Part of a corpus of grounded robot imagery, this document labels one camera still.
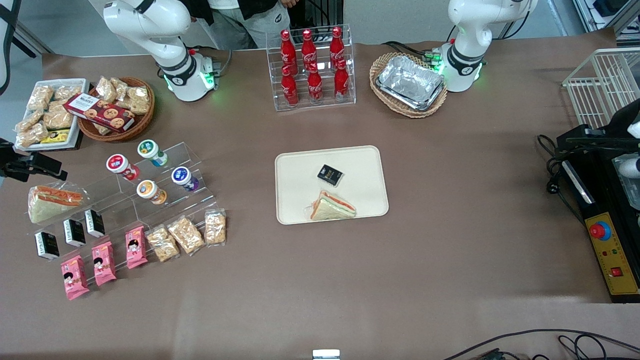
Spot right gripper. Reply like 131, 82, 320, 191
0, 137, 68, 183

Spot green cap gum bottle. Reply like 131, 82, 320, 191
137, 139, 169, 168

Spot red cap gum bottle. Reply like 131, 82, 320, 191
106, 154, 141, 182

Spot white rectangular tray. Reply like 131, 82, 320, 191
15, 78, 90, 151

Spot orange cap gum bottle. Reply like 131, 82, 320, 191
136, 180, 168, 206

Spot purple cap gum bottle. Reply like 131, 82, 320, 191
171, 166, 200, 193

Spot beige plastic tray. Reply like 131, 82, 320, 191
274, 145, 390, 226

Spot aluminium foil tray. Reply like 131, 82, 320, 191
376, 55, 446, 112

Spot yellow snack packet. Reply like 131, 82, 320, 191
40, 129, 71, 145

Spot wrapped triangle sandwich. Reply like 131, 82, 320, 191
27, 185, 86, 225
304, 190, 358, 222

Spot black snack box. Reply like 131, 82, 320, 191
317, 164, 345, 187
34, 231, 61, 261
63, 219, 87, 248
84, 209, 106, 238

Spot red cookie box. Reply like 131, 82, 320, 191
63, 93, 136, 133

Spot clear acrylic stepped stand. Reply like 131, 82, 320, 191
25, 142, 228, 283

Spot dark brown wicker basket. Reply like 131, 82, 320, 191
77, 76, 156, 144

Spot pink snack packet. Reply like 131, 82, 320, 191
125, 226, 149, 270
91, 241, 118, 287
60, 255, 91, 301

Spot red cola bottle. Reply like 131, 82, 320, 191
301, 29, 319, 66
329, 26, 346, 63
281, 66, 300, 108
306, 62, 324, 104
280, 30, 298, 69
333, 60, 351, 101

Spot clear acrylic bottle rack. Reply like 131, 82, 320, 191
266, 24, 357, 112

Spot black stand behind table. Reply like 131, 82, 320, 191
289, 0, 345, 31

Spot light wicker basket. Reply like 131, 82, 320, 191
369, 52, 449, 119

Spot black equipment unit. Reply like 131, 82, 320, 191
556, 98, 640, 221

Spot yellow black control box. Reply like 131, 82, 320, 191
582, 212, 640, 304

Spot aluminium frame bar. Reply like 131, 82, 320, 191
0, 9, 54, 56

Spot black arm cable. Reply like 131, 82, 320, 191
0, 0, 24, 96

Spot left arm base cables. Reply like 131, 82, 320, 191
382, 41, 447, 67

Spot black power cable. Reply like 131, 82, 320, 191
537, 134, 587, 227

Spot long black cable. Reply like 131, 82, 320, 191
442, 328, 640, 360

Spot looped black cable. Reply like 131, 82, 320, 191
558, 334, 609, 360

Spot white wire basket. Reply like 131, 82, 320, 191
562, 47, 640, 132

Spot metal shelf frame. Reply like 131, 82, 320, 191
572, 0, 640, 44

